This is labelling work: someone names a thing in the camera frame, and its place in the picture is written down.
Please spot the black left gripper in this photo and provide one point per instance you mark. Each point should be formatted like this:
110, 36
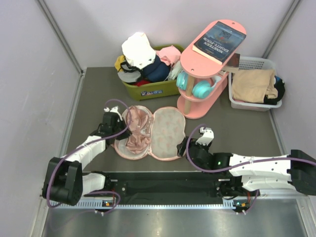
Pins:
122, 123

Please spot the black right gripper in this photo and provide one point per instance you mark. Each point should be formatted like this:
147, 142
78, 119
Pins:
192, 142

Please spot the floral mesh laundry bag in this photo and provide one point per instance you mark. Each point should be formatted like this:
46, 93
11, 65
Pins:
167, 131

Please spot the pink satin bra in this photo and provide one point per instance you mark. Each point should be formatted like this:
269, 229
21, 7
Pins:
140, 122

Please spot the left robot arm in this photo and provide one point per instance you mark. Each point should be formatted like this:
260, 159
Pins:
64, 181

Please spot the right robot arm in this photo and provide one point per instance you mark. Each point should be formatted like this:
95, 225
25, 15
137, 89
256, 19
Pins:
296, 171

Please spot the navy blue bra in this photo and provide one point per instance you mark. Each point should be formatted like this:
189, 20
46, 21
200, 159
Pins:
157, 71

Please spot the red garment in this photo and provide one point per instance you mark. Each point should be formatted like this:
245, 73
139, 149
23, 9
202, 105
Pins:
141, 82

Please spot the green plastic bin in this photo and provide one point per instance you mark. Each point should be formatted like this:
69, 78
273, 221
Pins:
154, 89

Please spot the teal headphones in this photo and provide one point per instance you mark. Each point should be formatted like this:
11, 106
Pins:
202, 89

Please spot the yellow garment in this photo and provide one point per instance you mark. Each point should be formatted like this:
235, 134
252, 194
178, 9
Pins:
120, 63

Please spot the pink wooden shelf stand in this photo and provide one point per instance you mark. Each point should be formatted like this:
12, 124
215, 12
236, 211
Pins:
201, 68

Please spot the white garment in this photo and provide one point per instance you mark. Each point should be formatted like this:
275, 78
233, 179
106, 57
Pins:
138, 51

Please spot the beige folded cloth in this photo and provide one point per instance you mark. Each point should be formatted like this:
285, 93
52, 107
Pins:
254, 85

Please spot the pink garment in bin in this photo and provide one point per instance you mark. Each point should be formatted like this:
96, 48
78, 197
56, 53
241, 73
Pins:
169, 55

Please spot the white plastic basket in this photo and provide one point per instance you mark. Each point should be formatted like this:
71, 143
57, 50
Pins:
252, 63

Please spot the nineteen eighty-four book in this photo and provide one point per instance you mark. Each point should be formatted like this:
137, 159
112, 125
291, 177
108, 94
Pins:
219, 42

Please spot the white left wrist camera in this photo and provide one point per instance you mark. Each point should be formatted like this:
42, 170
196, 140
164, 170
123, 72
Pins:
114, 109

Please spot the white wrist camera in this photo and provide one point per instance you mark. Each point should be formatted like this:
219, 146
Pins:
114, 109
206, 136

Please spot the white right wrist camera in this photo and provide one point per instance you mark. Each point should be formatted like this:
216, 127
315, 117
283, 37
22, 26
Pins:
206, 136

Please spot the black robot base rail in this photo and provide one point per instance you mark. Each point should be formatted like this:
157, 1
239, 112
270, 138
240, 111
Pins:
175, 187

